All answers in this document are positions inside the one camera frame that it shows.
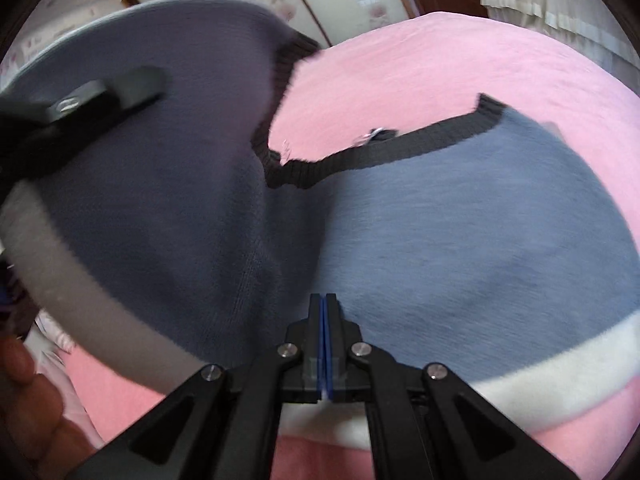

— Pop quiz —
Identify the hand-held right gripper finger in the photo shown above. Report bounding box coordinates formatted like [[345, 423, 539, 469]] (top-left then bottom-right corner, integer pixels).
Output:
[[65, 292, 326, 480], [324, 292, 582, 480]]

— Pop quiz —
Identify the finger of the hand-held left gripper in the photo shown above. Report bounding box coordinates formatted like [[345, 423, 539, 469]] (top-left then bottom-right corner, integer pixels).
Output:
[[0, 65, 169, 182]]

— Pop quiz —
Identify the blue white beige knit sweater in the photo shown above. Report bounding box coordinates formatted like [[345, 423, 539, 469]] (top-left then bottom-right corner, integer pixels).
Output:
[[0, 0, 640, 454]]

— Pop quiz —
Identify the person's left hand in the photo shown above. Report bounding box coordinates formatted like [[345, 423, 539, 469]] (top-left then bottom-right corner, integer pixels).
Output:
[[0, 335, 104, 469]]

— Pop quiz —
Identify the pink fleece blanket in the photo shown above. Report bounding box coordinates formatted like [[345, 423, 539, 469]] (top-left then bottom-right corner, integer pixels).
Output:
[[34, 10, 640, 480]]

